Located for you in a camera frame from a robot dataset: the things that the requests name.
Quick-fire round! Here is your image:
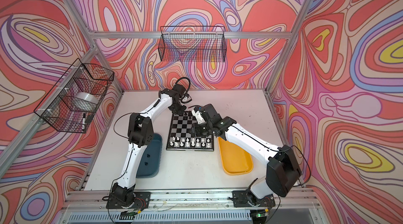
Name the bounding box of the black marker in basket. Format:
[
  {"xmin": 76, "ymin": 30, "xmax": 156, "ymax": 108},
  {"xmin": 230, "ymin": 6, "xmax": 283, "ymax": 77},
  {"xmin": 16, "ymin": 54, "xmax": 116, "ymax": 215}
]
[{"xmin": 81, "ymin": 113, "xmax": 86, "ymax": 132}]

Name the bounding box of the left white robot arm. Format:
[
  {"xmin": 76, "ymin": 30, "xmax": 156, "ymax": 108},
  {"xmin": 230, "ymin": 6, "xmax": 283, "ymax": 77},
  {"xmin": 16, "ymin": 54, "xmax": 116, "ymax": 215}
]
[{"xmin": 107, "ymin": 83, "xmax": 189, "ymax": 209}]

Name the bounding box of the silver tape roll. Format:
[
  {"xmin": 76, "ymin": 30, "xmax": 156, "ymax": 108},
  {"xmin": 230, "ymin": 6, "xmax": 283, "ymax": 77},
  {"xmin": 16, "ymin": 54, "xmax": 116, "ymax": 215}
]
[{"xmin": 75, "ymin": 92, "xmax": 99, "ymax": 104}]

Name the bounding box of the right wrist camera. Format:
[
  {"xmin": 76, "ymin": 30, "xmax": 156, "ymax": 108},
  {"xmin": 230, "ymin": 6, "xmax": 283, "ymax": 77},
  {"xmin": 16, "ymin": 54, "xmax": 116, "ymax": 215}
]
[{"xmin": 191, "ymin": 105, "xmax": 205, "ymax": 124}]

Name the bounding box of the black wire basket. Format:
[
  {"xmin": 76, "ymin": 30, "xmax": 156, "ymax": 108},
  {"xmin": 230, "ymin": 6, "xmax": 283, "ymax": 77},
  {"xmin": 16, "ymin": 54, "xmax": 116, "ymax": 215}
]
[
  {"xmin": 34, "ymin": 59, "xmax": 114, "ymax": 133},
  {"xmin": 158, "ymin": 25, "xmax": 227, "ymax": 63}
]

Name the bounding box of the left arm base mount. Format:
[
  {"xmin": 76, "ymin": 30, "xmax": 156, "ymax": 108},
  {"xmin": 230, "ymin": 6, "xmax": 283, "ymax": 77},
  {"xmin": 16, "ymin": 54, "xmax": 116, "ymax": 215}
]
[{"xmin": 106, "ymin": 191, "xmax": 151, "ymax": 210}]

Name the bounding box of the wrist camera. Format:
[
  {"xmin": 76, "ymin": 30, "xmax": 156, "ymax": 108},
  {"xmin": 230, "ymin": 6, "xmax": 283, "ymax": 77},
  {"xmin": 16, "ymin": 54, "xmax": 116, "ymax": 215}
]
[
  {"xmin": 181, "ymin": 94, "xmax": 192, "ymax": 104},
  {"xmin": 191, "ymin": 105, "xmax": 205, "ymax": 124}
]

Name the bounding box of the yellow plastic tray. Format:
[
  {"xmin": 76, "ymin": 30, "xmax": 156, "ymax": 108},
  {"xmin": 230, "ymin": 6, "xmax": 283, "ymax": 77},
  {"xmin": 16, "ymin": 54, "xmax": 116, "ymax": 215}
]
[{"xmin": 217, "ymin": 138, "xmax": 254, "ymax": 176}]

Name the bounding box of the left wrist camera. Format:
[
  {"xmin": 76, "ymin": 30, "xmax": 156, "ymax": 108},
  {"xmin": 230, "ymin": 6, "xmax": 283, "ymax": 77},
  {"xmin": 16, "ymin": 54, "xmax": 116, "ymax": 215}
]
[{"xmin": 181, "ymin": 94, "xmax": 192, "ymax": 104}]

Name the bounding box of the teal plastic tray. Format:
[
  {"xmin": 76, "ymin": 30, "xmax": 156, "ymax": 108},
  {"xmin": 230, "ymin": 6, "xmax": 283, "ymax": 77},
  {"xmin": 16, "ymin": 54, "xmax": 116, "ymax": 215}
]
[{"xmin": 136, "ymin": 133, "xmax": 162, "ymax": 178}]

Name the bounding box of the black white chess board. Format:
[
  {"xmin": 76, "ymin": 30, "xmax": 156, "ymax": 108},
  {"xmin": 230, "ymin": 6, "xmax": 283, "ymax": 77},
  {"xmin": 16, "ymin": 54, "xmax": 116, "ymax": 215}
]
[{"xmin": 166, "ymin": 111, "xmax": 214, "ymax": 151}]

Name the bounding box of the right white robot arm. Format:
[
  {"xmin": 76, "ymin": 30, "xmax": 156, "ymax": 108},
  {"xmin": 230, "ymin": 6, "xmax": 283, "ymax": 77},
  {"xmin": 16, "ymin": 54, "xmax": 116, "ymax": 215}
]
[{"xmin": 192, "ymin": 104, "xmax": 302, "ymax": 207}]

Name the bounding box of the black wire basket left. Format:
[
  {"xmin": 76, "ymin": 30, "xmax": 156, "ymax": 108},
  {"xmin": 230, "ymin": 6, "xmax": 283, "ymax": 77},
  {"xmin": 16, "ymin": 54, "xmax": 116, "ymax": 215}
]
[{"xmin": 34, "ymin": 59, "xmax": 114, "ymax": 133}]

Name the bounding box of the black wire basket back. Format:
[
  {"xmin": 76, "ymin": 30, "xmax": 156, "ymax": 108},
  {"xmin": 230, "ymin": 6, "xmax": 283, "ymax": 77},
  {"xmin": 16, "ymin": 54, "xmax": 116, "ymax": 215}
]
[{"xmin": 158, "ymin": 25, "xmax": 227, "ymax": 63}]

